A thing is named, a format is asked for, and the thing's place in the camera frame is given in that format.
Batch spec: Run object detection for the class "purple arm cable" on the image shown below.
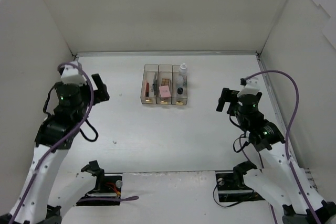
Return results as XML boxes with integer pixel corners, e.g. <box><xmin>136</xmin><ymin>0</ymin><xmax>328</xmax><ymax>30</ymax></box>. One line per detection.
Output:
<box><xmin>9</xmin><ymin>61</ymin><xmax>140</xmax><ymax>224</ymax></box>
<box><xmin>240</xmin><ymin>70</ymin><xmax>322</xmax><ymax>224</ymax></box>

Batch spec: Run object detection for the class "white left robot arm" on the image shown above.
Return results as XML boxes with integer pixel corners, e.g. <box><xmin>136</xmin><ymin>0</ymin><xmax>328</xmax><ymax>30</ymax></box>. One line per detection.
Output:
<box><xmin>1</xmin><ymin>73</ymin><xmax>110</xmax><ymax>223</ymax></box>

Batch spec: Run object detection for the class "grey checkered eyeliner pencil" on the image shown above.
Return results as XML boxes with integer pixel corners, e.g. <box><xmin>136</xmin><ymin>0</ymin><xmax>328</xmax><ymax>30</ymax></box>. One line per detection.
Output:
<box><xmin>152</xmin><ymin>79</ymin><xmax>157</xmax><ymax>94</ymax></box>

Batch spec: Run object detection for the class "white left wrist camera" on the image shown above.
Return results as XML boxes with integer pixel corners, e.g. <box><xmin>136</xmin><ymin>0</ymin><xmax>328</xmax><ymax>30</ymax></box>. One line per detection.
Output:
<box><xmin>59</xmin><ymin>65</ymin><xmax>86</xmax><ymax>86</ymax></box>

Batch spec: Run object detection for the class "red black lip gloss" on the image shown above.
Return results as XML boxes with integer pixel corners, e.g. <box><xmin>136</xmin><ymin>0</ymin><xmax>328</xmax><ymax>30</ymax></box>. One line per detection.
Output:
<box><xmin>145</xmin><ymin>82</ymin><xmax>150</xmax><ymax>98</ymax></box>

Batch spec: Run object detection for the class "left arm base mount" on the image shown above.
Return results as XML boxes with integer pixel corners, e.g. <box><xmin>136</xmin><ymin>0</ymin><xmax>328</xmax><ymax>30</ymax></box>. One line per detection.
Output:
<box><xmin>76</xmin><ymin>161</ymin><xmax>122</xmax><ymax>207</ymax></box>

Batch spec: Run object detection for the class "brown eyeshadow palette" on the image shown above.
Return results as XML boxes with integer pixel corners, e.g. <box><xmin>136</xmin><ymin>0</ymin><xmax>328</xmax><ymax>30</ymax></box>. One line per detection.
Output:
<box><xmin>161</xmin><ymin>78</ymin><xmax>171</xmax><ymax>87</ymax></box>

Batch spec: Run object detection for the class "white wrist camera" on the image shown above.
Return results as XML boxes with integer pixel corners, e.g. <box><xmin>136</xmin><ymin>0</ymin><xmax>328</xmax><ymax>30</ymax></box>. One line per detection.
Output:
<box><xmin>237</xmin><ymin>77</ymin><xmax>260</xmax><ymax>98</ymax></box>
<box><xmin>59</xmin><ymin>65</ymin><xmax>86</xmax><ymax>86</ymax></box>

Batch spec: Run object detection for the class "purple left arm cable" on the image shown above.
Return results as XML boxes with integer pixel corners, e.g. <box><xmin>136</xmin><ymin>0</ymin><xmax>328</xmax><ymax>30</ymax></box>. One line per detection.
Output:
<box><xmin>9</xmin><ymin>61</ymin><xmax>140</xmax><ymax>224</ymax></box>

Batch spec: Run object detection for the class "clear three-slot organizer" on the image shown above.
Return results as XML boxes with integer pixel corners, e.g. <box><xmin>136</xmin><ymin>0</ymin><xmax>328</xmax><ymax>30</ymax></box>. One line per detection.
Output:
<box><xmin>140</xmin><ymin>63</ymin><xmax>188</xmax><ymax>106</ymax></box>

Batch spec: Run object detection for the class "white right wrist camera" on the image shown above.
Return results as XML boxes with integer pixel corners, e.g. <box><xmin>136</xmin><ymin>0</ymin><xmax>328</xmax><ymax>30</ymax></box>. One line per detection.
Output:
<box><xmin>237</xmin><ymin>77</ymin><xmax>260</xmax><ymax>98</ymax></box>

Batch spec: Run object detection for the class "pink slim tube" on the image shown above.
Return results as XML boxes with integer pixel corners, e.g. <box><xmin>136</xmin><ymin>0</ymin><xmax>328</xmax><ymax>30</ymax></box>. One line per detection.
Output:
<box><xmin>142</xmin><ymin>80</ymin><xmax>148</xmax><ymax>97</ymax></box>

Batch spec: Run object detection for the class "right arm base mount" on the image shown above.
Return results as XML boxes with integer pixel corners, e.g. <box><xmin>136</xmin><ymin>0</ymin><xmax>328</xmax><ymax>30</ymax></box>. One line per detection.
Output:
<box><xmin>212</xmin><ymin>161</ymin><xmax>265</xmax><ymax>208</ymax></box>

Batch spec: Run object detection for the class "pink square compact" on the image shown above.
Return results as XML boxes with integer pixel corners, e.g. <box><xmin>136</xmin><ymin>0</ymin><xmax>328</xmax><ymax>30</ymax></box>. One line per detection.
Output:
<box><xmin>159</xmin><ymin>86</ymin><xmax>171</xmax><ymax>98</ymax></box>

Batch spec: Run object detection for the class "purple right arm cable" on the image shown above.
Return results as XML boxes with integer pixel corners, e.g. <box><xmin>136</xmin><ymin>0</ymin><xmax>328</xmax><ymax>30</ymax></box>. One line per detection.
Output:
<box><xmin>240</xmin><ymin>70</ymin><xmax>322</xmax><ymax>224</ymax></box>

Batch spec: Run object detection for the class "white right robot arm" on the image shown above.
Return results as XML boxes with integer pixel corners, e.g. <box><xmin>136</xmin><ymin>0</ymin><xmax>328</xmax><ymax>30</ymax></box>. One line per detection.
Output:
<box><xmin>216</xmin><ymin>88</ymin><xmax>335</xmax><ymax>223</ymax></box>

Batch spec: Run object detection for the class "black concealer stick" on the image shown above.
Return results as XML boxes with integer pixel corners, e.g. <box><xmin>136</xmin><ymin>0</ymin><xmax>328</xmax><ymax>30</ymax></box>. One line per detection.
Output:
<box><xmin>151</xmin><ymin>76</ymin><xmax>156</xmax><ymax>93</ymax></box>

